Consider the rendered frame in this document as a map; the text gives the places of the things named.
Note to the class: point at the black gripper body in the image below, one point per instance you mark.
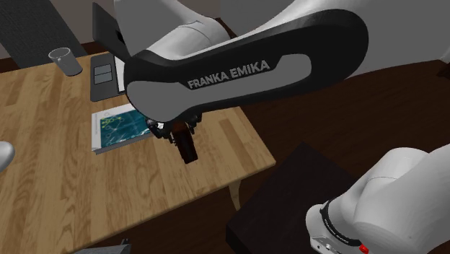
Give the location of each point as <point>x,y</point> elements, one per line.
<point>164,133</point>

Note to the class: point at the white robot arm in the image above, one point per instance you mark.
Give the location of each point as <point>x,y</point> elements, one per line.
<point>393,207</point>

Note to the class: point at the dark brown oblong object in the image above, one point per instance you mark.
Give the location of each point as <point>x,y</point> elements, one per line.
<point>187,149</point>

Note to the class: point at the teal and white book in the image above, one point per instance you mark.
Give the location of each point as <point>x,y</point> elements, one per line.
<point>119,128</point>

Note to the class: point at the dark grey laptop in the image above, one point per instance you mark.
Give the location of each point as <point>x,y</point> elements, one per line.
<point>102,88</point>

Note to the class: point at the wooden table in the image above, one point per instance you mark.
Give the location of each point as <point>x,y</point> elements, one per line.
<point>70,183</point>

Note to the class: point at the grey cup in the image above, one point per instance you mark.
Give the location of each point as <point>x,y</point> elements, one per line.
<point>68,63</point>

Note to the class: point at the grey angular object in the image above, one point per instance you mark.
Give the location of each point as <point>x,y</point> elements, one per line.
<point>105,249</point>

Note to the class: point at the black robot stand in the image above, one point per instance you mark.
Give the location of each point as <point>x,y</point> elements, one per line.
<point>281,204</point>

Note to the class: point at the white rounded object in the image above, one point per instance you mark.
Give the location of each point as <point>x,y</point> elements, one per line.
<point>5,154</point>

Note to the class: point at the dark grey textured chair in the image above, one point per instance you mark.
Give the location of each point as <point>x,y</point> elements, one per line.
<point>31,28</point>

